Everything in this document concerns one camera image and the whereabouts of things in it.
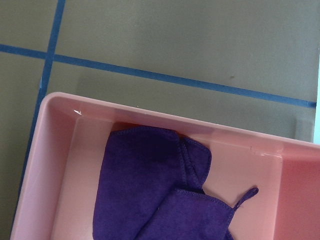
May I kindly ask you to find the purple microfiber cloth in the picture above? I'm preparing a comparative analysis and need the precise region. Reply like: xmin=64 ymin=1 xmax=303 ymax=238
xmin=92 ymin=126 xmax=259 ymax=240

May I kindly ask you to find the pink plastic bin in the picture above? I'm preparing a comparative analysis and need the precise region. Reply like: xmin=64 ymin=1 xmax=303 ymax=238
xmin=10 ymin=92 xmax=320 ymax=240

